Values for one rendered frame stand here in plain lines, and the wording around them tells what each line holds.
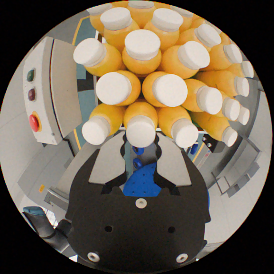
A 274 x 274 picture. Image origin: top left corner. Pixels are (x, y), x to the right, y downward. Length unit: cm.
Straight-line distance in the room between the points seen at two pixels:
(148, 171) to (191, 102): 24
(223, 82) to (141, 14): 20
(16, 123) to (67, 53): 251
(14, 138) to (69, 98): 253
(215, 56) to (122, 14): 18
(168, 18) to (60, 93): 20
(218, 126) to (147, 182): 24
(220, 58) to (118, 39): 19
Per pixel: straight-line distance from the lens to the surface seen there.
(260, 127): 353
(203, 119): 26
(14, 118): 265
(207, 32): 17
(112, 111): 15
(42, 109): 17
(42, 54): 19
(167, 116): 15
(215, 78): 25
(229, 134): 22
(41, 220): 50
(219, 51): 23
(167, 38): 17
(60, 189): 58
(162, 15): 15
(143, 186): 27
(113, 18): 15
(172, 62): 15
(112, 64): 15
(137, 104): 15
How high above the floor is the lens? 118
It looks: 58 degrees down
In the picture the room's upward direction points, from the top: 174 degrees counter-clockwise
